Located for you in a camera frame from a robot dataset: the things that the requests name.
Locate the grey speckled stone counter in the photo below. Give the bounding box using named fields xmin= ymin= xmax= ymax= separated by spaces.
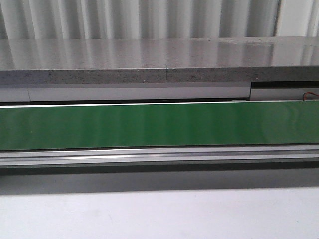
xmin=0 ymin=37 xmax=319 ymax=85

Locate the green conveyor belt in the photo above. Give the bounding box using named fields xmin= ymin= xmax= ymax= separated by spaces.
xmin=0 ymin=101 xmax=319 ymax=151

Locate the white pleated curtain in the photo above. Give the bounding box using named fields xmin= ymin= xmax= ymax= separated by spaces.
xmin=0 ymin=0 xmax=319 ymax=39

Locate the aluminium conveyor frame rail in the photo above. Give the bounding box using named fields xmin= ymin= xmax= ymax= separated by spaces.
xmin=0 ymin=144 xmax=319 ymax=175

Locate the red orange wire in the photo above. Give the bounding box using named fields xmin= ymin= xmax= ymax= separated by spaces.
xmin=302 ymin=92 xmax=319 ymax=102

